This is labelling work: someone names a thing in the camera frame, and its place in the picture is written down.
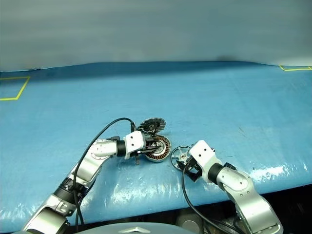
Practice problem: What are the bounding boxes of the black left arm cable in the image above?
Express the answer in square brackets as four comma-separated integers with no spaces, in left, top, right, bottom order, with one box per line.
[72,117,136,232]

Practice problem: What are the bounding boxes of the yellow tape square outline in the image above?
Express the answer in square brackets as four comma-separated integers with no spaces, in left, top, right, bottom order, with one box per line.
[0,76,31,101]

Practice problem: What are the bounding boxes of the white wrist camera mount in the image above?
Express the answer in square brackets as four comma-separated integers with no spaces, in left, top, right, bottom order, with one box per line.
[189,139,216,171]
[123,131,147,160]

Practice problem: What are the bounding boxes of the silver motor housing with stator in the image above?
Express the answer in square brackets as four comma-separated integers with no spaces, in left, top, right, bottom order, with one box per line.
[145,135,172,163]

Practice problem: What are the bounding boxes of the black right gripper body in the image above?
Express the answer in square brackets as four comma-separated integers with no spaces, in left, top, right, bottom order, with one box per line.
[181,156,202,178]

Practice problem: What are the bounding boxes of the grey finned rotor disc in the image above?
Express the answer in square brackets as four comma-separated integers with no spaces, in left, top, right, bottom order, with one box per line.
[137,117,167,136]

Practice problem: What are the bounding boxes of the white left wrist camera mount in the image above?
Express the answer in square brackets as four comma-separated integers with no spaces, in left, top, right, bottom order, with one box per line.
[123,131,147,160]

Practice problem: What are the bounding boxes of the silver spoked wheel part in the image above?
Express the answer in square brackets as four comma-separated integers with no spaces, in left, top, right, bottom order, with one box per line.
[171,145,194,171]

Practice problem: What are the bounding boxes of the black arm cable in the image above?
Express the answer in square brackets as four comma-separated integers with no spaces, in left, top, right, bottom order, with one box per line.
[72,117,136,232]
[181,167,244,234]

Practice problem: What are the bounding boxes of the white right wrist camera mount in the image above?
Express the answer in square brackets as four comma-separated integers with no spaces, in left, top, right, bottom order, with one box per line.
[189,139,216,171]

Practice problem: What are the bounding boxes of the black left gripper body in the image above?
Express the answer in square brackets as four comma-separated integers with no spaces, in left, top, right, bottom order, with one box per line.
[135,138,157,166]

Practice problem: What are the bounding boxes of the yellow tape outline with tick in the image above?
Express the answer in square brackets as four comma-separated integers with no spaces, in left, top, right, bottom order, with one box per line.
[279,64,312,72]

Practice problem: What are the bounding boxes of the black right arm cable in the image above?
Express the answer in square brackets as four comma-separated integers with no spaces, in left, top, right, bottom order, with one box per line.
[181,167,244,234]

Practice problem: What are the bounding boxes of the grey robot torso with logo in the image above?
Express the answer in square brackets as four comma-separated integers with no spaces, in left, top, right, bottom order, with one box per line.
[70,221,181,234]

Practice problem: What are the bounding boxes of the grey rounded shape under table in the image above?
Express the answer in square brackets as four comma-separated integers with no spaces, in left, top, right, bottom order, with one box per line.
[175,212,203,234]

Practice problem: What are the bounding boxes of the blue plastic table cover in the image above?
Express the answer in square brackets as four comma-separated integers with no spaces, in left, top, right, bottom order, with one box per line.
[0,60,312,227]

